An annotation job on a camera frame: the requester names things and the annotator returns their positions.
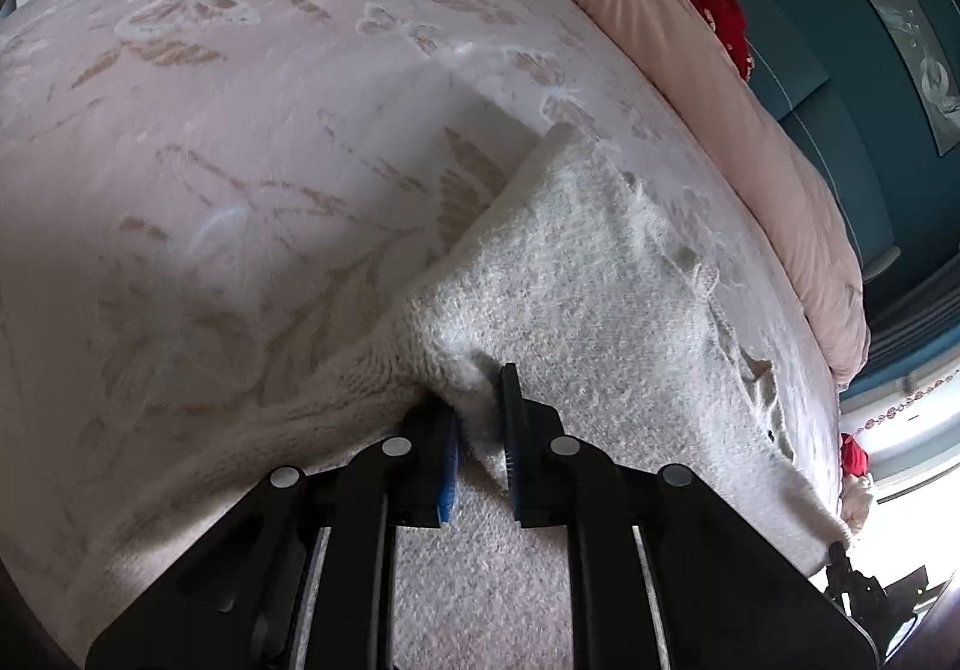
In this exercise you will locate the white fuzzy knit sweater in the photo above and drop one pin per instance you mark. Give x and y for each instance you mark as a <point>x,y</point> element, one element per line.
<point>600,340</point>

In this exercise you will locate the red and white plush toy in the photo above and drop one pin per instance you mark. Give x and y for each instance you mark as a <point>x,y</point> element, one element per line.
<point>855,471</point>

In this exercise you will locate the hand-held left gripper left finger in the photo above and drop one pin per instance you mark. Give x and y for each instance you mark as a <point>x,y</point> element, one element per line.
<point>447,482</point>

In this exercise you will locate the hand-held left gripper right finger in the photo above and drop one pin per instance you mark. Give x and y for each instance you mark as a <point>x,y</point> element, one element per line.
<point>511,460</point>

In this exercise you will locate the teal padded headboard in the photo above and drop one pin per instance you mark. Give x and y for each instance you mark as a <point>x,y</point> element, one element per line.
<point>825,85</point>

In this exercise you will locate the red pillow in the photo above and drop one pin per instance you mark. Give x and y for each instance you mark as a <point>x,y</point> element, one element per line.
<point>724,18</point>

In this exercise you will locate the pink folded quilt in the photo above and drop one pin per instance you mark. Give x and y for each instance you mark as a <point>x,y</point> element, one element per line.
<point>720,138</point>

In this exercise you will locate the silver floral wall panel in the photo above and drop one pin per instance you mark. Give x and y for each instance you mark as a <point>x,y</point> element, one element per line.
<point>892,3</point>

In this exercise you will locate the pink floral bed blanket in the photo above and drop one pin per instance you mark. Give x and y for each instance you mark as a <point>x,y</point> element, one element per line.
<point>262,153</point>

